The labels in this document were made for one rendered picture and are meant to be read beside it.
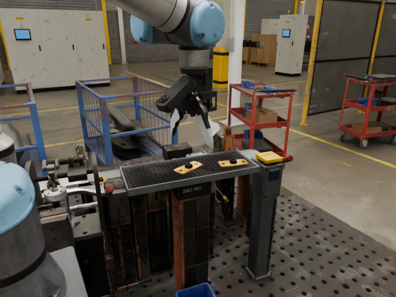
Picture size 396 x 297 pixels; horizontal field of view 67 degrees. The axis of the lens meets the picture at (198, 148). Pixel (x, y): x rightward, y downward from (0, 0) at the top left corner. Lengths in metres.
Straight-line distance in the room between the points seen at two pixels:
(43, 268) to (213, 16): 0.50
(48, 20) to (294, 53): 7.54
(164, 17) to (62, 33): 8.46
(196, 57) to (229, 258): 0.79
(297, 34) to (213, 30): 10.65
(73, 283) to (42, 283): 0.08
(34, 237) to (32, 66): 8.48
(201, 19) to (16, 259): 0.47
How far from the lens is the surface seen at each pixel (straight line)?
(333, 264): 1.31
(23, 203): 0.49
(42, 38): 8.92
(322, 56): 5.52
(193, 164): 0.86
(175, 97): 0.72
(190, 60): 0.75
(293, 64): 11.23
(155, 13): 0.54
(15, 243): 0.50
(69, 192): 1.14
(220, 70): 8.18
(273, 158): 0.93
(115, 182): 0.98
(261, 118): 3.29
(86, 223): 1.01
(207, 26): 0.56
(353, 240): 1.47
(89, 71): 9.13
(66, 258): 0.68
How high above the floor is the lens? 1.52
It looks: 22 degrees down
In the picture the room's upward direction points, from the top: straight up
